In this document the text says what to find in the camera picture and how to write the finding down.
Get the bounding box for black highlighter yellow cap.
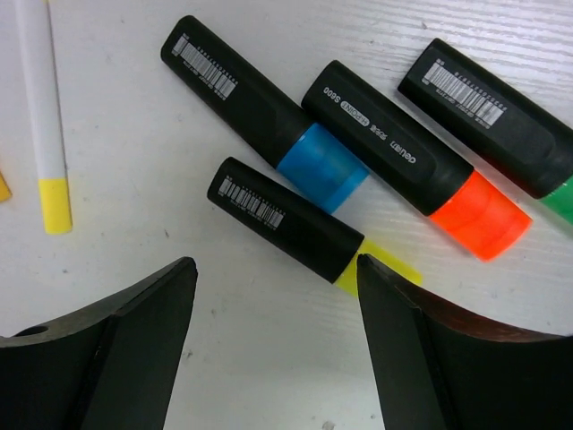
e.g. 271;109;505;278
207;157;423;297

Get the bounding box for black highlighter green cap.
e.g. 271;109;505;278
398;39;572;226

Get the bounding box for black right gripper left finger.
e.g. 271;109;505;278
1;257;198;429

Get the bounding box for black highlighter orange cap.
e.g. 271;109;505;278
302;60;533;262

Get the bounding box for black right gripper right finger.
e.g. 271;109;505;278
357;254;572;429

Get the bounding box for black highlighter blue cap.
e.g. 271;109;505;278
160;15;369;213

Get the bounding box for white pen orange cap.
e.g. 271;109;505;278
0;174;12;202

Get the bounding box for white pen yellow cap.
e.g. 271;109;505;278
15;1;73;235

